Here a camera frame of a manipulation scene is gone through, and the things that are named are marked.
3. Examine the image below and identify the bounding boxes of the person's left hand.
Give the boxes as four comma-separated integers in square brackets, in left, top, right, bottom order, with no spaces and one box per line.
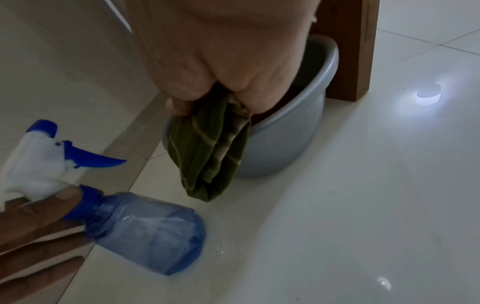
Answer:
[0,185,92,304]

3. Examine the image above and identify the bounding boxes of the person's right hand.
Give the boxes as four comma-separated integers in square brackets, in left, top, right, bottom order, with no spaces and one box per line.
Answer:
[125,0,320,117]

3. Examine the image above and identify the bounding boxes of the green striped cloth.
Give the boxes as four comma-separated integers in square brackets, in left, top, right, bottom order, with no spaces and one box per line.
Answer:
[168,82,252,203]

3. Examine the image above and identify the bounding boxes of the blue spray bottle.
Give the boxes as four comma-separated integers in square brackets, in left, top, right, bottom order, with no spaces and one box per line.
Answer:
[0,119,207,276]

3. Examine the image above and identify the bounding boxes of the grey plastic pot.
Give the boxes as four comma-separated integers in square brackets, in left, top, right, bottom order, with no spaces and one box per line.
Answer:
[162,34,340,179]

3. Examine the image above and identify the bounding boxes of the brown wooden furniture panel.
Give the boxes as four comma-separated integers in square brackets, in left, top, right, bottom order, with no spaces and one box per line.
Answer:
[306,0,376,102]

